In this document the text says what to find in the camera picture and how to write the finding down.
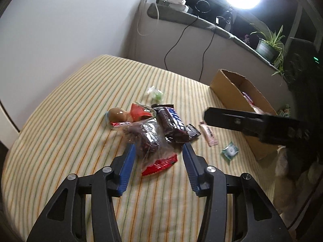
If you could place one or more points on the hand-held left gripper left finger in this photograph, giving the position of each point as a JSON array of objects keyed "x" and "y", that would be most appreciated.
[{"x": 127, "y": 166}]

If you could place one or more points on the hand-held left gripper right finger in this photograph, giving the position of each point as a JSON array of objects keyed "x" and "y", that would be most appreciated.
[{"x": 191, "y": 166}]

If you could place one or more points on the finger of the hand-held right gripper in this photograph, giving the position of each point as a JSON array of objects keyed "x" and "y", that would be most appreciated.
[{"x": 227, "y": 118}]

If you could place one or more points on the pink snack packet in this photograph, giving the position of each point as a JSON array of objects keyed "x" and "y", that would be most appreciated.
[{"x": 208, "y": 134}]

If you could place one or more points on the brown cardboard box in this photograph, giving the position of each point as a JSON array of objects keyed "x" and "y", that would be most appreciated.
[{"x": 227, "y": 93}]

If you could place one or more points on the brown chocolate bar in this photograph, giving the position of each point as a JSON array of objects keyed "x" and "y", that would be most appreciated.
[
  {"x": 247, "y": 97},
  {"x": 171, "y": 123}
]

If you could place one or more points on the green candy packet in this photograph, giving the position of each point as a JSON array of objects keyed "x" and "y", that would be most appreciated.
[{"x": 230, "y": 152}]

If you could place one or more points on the clear red-trimmed date packet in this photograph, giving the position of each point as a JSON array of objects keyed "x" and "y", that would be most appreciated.
[{"x": 149, "y": 138}]

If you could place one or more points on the small brown chocolate packet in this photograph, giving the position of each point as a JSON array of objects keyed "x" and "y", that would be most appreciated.
[{"x": 193, "y": 131}]

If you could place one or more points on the brown egg packet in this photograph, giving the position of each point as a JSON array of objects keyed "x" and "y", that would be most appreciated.
[{"x": 116, "y": 114}]

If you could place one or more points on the red snack wrapper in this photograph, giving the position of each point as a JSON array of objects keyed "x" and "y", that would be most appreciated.
[{"x": 137, "y": 112}]

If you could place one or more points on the small green candy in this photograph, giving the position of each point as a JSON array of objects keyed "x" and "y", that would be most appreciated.
[{"x": 157, "y": 95}]

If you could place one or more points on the person's right hand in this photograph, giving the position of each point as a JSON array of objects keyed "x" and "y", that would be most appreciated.
[{"x": 285, "y": 163}]

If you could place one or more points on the potted spider plant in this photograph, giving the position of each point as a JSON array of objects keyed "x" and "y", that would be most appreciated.
[{"x": 265, "y": 49}]

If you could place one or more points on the small figurine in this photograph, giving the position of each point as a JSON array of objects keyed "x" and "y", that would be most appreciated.
[{"x": 247, "y": 39}]

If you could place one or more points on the striped blanket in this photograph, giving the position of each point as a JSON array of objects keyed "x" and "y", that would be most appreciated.
[{"x": 75, "y": 93}]

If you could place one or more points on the white charger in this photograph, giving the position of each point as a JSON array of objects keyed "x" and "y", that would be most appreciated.
[{"x": 175, "y": 0}]

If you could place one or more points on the white wardrobe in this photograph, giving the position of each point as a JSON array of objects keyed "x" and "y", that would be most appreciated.
[{"x": 63, "y": 30}]

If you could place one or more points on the white window frame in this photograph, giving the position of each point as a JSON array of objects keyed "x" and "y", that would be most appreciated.
[{"x": 297, "y": 17}]

